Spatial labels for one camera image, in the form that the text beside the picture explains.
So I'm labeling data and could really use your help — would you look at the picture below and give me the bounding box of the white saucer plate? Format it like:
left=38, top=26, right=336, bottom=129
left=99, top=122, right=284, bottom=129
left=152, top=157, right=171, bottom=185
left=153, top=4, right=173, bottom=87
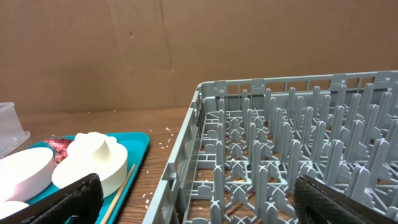
left=52, top=143, right=128, bottom=197

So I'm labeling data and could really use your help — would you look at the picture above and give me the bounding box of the large white plate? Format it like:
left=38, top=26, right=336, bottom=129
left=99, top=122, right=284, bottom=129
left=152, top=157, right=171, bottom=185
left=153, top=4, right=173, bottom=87
left=0, top=201, right=29, bottom=219

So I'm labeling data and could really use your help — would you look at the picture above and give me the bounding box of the wooden chopstick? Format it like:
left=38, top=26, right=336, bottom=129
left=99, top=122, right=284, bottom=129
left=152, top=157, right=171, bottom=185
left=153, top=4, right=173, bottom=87
left=101, top=164, right=136, bottom=224

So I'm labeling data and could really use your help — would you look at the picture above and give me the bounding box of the grey dishwasher rack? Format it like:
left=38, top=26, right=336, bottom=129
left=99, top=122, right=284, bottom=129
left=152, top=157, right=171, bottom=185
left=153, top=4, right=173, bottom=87
left=144, top=71, right=397, bottom=223

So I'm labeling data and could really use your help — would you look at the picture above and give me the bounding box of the clear plastic bin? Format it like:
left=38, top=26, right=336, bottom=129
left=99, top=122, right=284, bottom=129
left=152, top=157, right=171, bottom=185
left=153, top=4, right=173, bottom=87
left=0, top=102, right=30, bottom=158

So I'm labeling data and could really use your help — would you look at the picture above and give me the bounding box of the pink small bowl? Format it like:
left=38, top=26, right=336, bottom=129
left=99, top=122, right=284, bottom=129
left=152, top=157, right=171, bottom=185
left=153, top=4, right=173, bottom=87
left=1, top=147, right=55, bottom=202

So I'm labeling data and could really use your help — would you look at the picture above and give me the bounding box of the red snack wrapper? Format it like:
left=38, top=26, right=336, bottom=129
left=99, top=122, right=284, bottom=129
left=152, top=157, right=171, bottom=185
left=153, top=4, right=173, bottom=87
left=44, top=138, right=73, bottom=164

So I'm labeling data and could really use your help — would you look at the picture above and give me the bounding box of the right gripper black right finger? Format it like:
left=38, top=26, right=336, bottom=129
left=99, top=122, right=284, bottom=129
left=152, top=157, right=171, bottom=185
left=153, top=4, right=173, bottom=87
left=294, top=175, right=397, bottom=224

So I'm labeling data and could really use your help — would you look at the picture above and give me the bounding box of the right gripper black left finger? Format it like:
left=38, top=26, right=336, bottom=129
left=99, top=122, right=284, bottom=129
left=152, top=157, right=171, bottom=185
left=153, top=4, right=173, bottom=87
left=1, top=173, right=104, bottom=224

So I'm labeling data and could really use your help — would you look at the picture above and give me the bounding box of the white upturned cup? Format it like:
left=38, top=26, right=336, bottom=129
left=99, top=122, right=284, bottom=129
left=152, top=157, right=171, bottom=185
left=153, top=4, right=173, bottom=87
left=69, top=132, right=117, bottom=160

